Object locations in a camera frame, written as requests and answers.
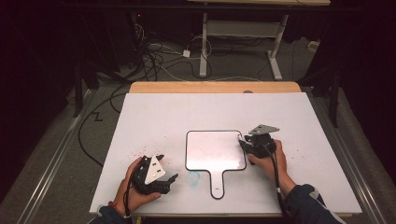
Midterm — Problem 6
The white metal desk frame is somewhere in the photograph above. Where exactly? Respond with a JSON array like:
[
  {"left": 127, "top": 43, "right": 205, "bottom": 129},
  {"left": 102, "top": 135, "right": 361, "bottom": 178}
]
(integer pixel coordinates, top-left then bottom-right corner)
[{"left": 198, "top": 12, "right": 290, "bottom": 81}]

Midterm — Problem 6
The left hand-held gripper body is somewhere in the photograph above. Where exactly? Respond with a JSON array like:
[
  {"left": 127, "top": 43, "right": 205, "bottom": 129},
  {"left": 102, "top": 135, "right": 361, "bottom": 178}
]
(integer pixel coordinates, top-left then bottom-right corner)
[{"left": 132, "top": 154, "right": 172, "bottom": 196}]

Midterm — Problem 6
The black floor cable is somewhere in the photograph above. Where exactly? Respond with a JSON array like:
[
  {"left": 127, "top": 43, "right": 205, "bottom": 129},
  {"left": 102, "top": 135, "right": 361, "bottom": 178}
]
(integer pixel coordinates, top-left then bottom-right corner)
[{"left": 78, "top": 83, "right": 132, "bottom": 167}]

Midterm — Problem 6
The wooden table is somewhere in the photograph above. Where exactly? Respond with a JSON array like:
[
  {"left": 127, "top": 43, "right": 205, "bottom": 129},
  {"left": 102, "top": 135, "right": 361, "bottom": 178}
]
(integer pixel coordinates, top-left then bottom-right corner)
[{"left": 89, "top": 81, "right": 363, "bottom": 218}]

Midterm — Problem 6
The black metal stand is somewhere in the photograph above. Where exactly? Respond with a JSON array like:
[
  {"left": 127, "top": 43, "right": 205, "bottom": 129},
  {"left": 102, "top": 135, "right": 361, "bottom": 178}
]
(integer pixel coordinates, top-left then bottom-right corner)
[{"left": 72, "top": 60, "right": 101, "bottom": 119}]

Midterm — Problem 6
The large white table sheet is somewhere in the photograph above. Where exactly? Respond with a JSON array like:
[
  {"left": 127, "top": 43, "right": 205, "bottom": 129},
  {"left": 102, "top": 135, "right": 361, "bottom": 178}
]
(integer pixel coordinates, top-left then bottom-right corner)
[{"left": 89, "top": 92, "right": 363, "bottom": 216}]

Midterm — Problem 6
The aluminium floor rail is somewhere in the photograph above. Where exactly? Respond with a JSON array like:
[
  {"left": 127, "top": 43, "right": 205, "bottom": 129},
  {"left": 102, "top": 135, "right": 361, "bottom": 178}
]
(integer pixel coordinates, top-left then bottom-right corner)
[
  {"left": 17, "top": 89, "right": 96, "bottom": 224},
  {"left": 309, "top": 91, "right": 389, "bottom": 224}
]

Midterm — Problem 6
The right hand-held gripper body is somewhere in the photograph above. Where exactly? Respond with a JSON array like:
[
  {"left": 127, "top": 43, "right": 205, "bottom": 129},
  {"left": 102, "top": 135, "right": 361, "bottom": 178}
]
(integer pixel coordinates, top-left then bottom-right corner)
[{"left": 246, "top": 124, "right": 280, "bottom": 159}]

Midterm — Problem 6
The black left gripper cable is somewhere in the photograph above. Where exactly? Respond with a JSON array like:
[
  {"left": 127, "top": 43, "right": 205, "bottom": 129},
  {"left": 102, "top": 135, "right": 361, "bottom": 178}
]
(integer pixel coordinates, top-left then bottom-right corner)
[{"left": 122, "top": 167, "right": 139, "bottom": 220}]

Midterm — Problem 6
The paddle-shaped whiteboard with black rim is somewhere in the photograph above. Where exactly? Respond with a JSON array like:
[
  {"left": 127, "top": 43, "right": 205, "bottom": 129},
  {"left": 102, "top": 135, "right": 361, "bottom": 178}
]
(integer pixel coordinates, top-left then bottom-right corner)
[{"left": 185, "top": 130, "right": 248, "bottom": 200}]

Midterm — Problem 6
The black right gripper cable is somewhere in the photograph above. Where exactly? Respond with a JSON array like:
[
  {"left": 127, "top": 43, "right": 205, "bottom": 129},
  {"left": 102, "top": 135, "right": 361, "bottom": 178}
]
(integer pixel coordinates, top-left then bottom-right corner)
[{"left": 264, "top": 144, "right": 289, "bottom": 218}]

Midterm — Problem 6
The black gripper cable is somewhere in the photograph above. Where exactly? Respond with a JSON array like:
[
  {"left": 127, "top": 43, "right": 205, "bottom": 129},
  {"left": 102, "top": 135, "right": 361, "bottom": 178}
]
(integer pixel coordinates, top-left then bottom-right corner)
[
  {"left": 122, "top": 167, "right": 139, "bottom": 220},
  {"left": 264, "top": 144, "right": 289, "bottom": 218}
]

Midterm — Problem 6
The person's right hand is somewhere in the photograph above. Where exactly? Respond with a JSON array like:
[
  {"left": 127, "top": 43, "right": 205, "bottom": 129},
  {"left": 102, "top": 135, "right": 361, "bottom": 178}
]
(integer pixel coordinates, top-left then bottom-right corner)
[{"left": 247, "top": 139, "right": 297, "bottom": 195}]

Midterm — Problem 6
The person's left hand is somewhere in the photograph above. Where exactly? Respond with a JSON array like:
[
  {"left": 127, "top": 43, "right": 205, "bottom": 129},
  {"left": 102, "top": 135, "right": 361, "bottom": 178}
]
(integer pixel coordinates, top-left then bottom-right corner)
[{"left": 112, "top": 157, "right": 163, "bottom": 216}]

